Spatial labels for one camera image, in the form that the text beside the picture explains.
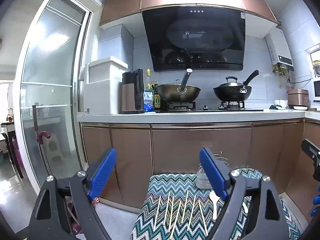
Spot rose gold thermos jug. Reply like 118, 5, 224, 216
122, 69, 145, 115

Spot yellow label oil bottle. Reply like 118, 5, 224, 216
153, 84, 164, 111

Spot sliding glass door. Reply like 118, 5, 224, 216
15, 0, 92, 193

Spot blue and white salt bag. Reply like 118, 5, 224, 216
143, 92, 154, 112

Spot zigzag patterned cloth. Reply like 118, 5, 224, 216
129, 167, 302, 240

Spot row of wooden chopsticks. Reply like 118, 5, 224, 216
153, 191, 207, 239

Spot white storage box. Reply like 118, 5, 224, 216
84, 56, 128, 115

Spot pink plastic object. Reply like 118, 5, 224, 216
66, 200, 83, 233

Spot beige plastic stool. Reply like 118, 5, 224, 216
41, 132, 64, 165

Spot black range hood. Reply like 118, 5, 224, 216
142, 4, 247, 72

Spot black gas stove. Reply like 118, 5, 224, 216
155, 101, 264, 112

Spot white water heater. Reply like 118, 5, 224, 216
265, 27, 294, 77

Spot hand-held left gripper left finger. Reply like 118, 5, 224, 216
26, 148, 117, 240

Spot rose gold rice cooker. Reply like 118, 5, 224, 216
287, 88, 310, 110

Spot brass wok with metal handle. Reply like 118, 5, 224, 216
155, 69, 201, 103

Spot white microwave oven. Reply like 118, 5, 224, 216
313, 79, 320, 103

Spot red handled umbrella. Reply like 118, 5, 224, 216
32, 104, 51, 160

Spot black wok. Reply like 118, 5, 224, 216
213, 70, 260, 101

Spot brown lower kitchen cabinets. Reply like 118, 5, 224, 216
80, 121, 320, 218

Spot clear wire utensil holder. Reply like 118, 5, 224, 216
196, 151, 229, 190

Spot black power cable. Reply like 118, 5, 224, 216
287, 77, 313, 84

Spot black pan lid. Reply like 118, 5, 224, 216
219, 76, 244, 88

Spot brown upper kitchen cabinets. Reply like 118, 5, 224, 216
99, 0, 279, 27

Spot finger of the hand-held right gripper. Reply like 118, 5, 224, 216
301, 139, 320, 178
310, 184, 320, 217

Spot yellowish jar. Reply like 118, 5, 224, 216
311, 60, 320, 78

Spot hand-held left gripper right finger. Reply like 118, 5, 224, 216
199, 147, 290, 240

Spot brown kitchen cabinets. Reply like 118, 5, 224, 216
99, 0, 279, 27
80, 121, 320, 218

